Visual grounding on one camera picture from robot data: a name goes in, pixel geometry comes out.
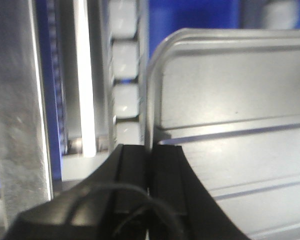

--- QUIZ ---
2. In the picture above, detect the silver ribbed metal tray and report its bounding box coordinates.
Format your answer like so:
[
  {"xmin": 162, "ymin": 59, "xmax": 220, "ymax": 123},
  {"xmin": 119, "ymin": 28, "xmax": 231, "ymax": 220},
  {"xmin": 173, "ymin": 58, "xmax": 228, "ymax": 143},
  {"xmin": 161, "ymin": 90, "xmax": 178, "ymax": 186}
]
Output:
[{"xmin": 144, "ymin": 28, "xmax": 300, "ymax": 240}]

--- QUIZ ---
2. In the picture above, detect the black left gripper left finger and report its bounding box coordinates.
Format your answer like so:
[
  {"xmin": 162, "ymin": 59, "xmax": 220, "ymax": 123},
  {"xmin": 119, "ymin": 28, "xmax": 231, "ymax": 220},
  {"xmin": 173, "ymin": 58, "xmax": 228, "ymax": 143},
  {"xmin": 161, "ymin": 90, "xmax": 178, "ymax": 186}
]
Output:
[{"xmin": 3, "ymin": 144, "xmax": 148, "ymax": 240}]

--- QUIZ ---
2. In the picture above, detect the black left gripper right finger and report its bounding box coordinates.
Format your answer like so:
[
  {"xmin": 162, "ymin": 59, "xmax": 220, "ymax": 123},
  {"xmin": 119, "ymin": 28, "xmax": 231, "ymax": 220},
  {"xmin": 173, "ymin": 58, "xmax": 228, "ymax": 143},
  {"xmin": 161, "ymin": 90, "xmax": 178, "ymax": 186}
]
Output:
[{"xmin": 149, "ymin": 145, "xmax": 248, "ymax": 240}]

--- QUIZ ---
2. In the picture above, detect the left steel divider rail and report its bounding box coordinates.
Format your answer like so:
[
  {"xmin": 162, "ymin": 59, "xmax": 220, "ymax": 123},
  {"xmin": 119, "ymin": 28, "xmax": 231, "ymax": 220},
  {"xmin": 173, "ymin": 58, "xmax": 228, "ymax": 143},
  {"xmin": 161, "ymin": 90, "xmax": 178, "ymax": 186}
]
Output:
[{"xmin": 0, "ymin": 0, "xmax": 53, "ymax": 227}]

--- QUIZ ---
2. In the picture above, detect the thin black cable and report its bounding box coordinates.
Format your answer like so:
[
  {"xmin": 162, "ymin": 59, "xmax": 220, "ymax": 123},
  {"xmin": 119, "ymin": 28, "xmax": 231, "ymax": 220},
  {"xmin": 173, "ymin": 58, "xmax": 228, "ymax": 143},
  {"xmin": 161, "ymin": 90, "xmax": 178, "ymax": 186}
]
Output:
[{"xmin": 69, "ymin": 183, "xmax": 181, "ymax": 240}]

